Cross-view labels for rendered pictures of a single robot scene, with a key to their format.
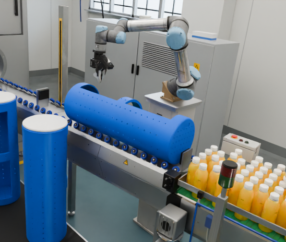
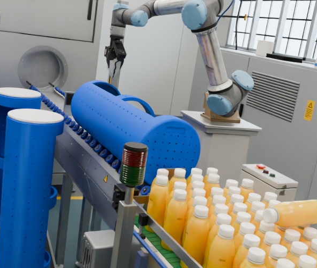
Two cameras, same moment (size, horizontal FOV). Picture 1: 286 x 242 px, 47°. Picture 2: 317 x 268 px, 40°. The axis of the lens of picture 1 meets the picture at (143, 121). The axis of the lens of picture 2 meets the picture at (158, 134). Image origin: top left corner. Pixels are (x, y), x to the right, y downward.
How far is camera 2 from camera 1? 0.95 m
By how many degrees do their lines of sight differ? 25
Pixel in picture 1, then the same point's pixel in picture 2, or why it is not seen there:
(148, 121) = (130, 118)
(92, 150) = (83, 162)
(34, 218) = (2, 236)
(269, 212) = (211, 257)
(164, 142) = not seen: hidden behind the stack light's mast
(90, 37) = (199, 68)
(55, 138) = (34, 133)
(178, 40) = (195, 15)
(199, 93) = (310, 145)
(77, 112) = (77, 111)
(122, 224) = not seen: outside the picture
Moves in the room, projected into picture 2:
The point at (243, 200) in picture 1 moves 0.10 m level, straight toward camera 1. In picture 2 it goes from (186, 234) to (161, 242)
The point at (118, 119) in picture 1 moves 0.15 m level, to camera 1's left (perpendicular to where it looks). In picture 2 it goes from (105, 116) to (77, 109)
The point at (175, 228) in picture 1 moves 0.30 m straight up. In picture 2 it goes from (93, 259) to (105, 170)
